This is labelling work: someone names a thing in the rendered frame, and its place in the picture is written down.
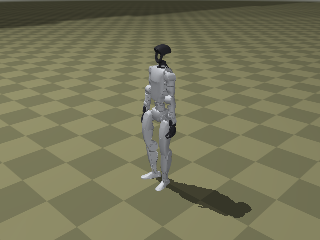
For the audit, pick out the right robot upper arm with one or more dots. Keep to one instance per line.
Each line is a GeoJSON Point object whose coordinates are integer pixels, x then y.
{"type": "Point", "coordinates": [148, 88]}

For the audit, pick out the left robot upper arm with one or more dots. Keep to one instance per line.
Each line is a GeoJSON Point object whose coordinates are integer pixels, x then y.
{"type": "Point", "coordinates": [170, 79]}

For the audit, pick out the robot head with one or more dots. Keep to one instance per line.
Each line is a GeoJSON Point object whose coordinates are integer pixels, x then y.
{"type": "Point", "coordinates": [162, 50]}

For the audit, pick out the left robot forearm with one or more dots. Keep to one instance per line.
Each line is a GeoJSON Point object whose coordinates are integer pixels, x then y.
{"type": "Point", "coordinates": [172, 111]}

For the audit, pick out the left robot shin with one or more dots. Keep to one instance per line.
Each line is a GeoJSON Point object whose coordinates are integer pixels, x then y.
{"type": "Point", "coordinates": [166, 165]}

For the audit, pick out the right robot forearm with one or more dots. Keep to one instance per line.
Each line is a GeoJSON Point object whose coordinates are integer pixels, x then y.
{"type": "Point", "coordinates": [147, 101]}

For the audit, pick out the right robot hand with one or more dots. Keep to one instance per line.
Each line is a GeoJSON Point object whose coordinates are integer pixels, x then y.
{"type": "Point", "coordinates": [144, 111]}

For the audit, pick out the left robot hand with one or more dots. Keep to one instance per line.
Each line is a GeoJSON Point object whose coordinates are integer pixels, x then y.
{"type": "Point", "coordinates": [172, 130]}

